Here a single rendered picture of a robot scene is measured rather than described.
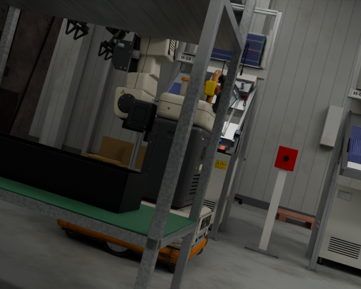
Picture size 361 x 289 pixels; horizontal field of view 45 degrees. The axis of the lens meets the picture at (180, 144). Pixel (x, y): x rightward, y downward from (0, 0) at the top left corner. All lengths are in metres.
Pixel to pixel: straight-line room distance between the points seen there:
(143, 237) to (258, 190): 6.07
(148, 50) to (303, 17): 5.32
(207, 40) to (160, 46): 1.34
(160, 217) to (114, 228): 0.12
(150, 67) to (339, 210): 1.85
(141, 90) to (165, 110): 0.27
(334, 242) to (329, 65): 4.25
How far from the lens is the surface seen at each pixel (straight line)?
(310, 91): 7.19
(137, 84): 2.32
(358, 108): 3.86
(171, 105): 2.08
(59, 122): 7.78
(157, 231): 1.02
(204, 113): 2.04
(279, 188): 3.28
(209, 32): 1.04
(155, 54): 2.36
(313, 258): 3.21
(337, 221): 3.48
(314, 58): 7.31
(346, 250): 3.51
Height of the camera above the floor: 0.56
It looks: 1 degrees up
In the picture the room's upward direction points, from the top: 15 degrees clockwise
